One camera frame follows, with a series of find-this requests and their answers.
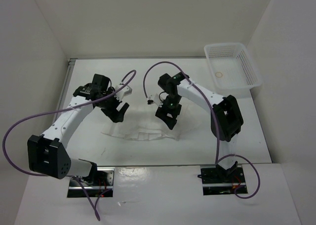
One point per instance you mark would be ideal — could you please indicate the white pleated skirt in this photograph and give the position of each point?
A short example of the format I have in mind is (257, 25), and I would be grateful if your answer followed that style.
(140, 133)

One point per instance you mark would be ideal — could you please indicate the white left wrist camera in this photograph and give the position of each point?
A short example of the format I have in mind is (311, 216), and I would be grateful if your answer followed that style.
(127, 90)

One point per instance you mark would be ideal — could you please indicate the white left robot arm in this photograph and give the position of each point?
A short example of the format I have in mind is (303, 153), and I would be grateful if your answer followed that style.
(47, 152)

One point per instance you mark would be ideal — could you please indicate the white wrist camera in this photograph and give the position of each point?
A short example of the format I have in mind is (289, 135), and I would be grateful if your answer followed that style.
(154, 99)
(127, 90)

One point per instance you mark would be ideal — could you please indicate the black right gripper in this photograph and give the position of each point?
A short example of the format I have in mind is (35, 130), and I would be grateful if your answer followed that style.
(162, 112)

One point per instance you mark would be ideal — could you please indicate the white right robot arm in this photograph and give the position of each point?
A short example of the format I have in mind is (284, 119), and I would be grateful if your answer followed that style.
(225, 116)

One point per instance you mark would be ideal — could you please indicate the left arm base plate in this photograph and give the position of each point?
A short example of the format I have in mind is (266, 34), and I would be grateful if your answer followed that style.
(102, 185)

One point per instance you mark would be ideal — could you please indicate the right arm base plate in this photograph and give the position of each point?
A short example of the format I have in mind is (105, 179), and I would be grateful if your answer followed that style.
(213, 184)

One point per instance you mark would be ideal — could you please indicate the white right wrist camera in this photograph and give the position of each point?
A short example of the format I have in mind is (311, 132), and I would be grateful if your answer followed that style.
(154, 99)

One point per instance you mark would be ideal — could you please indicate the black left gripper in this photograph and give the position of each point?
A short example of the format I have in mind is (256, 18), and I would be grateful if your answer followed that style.
(116, 116)

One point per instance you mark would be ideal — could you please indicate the white plastic basket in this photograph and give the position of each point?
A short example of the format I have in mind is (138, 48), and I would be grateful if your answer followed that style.
(235, 63)

